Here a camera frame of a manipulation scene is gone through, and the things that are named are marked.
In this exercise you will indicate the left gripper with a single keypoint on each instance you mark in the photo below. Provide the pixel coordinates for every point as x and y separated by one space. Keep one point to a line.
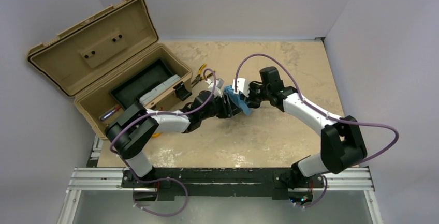
225 106

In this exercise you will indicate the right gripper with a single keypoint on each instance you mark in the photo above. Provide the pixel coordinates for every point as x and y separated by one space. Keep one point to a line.
249 93

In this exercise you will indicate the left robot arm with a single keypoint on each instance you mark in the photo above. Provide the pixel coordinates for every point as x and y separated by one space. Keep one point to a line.
133 129

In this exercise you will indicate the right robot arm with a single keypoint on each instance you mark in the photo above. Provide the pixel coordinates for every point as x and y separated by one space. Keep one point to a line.
341 142

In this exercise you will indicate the yellow tape measure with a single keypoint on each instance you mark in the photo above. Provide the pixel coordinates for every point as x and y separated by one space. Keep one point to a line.
155 135

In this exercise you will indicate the grey box in toolbox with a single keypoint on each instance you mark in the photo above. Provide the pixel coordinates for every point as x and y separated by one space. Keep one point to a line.
157 90

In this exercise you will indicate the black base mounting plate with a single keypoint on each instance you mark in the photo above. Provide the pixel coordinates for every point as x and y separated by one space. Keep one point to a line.
275 183

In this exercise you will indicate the black toolbox tray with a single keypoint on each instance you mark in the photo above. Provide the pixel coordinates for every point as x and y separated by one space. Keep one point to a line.
142 82

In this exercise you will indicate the tan plastic toolbox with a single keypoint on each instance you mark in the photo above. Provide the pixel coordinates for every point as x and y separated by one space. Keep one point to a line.
89 59

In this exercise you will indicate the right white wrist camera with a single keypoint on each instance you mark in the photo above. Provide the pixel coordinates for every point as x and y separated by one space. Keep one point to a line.
241 86

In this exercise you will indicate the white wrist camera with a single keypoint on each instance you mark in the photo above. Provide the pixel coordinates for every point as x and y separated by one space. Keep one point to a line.
215 86
241 86

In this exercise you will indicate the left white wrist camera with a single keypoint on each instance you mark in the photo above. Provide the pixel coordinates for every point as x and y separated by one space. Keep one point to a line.
215 86

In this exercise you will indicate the yellow handled pliers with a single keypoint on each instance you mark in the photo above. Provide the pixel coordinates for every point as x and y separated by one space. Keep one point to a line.
199 77

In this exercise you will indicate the aluminium rail frame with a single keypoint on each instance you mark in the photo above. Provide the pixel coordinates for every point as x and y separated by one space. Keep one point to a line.
95 195

